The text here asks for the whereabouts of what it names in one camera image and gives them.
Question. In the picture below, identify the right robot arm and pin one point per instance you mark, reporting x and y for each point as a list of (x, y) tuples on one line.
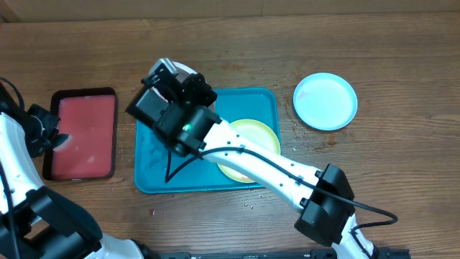
[(179, 115)]

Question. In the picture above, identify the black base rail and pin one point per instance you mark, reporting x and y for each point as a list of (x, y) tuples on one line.
[(328, 253)]

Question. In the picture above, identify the green rimmed yellow plate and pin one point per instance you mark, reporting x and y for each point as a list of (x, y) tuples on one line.
[(259, 133)]

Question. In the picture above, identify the light blue plate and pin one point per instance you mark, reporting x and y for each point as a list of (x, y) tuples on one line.
[(325, 101)]

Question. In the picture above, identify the teal plastic serving tray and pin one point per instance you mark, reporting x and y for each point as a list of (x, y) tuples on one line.
[(150, 156)]

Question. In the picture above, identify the white plate with red stain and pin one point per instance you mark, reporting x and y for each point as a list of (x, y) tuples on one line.
[(183, 72)]

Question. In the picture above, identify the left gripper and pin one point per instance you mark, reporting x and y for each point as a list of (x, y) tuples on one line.
[(52, 119)]

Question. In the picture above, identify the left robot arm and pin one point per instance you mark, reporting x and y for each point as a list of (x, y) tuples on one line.
[(37, 222)]

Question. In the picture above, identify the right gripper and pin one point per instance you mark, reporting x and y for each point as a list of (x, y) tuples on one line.
[(200, 88)]

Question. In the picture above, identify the dark tray with red liquid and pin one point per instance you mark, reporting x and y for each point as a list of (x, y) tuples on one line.
[(88, 116)]

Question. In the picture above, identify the dark green sponge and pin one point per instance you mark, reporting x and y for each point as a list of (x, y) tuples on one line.
[(60, 141)]

